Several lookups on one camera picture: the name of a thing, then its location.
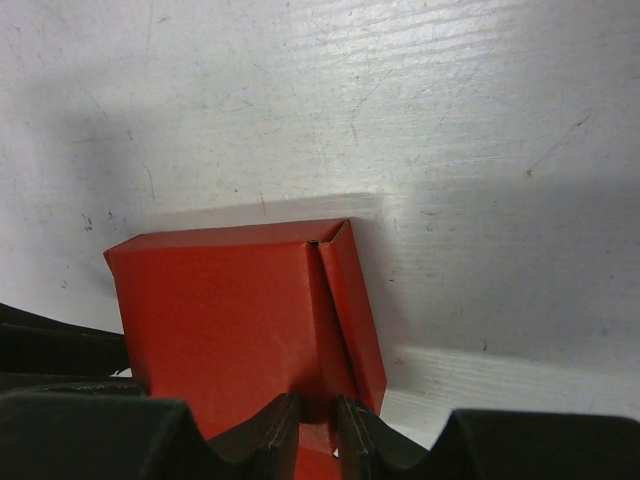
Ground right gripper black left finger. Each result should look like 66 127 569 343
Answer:
1 372 300 479

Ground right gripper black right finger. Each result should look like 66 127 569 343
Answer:
337 397 639 479

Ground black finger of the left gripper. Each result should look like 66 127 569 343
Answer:
1 304 130 376

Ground red paper box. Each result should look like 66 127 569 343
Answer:
104 219 387 479

